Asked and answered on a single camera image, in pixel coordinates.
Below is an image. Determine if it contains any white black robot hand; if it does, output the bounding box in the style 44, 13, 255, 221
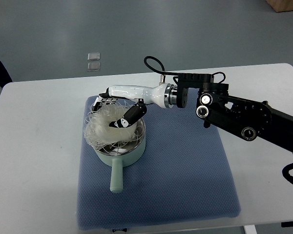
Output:
92, 83, 177, 128

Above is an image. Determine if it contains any upper floor socket plate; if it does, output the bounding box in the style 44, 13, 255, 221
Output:
87, 52, 100, 61

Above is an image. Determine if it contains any brown cardboard box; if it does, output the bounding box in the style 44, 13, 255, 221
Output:
267, 0, 293, 13

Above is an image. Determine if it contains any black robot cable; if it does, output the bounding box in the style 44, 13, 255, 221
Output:
144, 56, 227, 85

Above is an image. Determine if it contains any blue textured mat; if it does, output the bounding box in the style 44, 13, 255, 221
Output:
77, 89, 241, 230

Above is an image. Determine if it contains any white vermicelli noodle nest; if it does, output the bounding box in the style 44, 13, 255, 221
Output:
84, 101, 145, 154

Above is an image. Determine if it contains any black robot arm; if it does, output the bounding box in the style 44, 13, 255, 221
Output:
173, 73, 293, 153

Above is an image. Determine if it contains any wire steaming rack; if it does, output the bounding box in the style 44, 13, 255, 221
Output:
104, 141, 136, 155

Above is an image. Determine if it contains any mint green steel pot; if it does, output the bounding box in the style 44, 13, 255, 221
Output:
94, 118, 146, 193

